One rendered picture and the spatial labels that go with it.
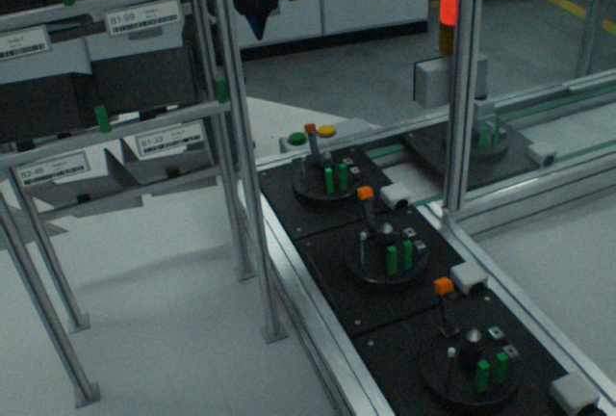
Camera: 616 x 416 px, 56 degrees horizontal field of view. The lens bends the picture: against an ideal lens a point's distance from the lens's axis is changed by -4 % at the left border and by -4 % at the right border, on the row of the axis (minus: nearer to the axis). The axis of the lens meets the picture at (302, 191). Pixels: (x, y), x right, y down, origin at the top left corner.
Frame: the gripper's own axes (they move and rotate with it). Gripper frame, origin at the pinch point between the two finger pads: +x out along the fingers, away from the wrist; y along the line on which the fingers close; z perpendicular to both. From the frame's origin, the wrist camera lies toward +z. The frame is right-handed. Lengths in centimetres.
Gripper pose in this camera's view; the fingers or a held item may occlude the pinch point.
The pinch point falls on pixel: (257, 23)
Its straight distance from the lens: 120.7
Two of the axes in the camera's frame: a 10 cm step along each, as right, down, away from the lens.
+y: 9.3, -2.7, 2.5
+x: 0.8, 8.1, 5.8
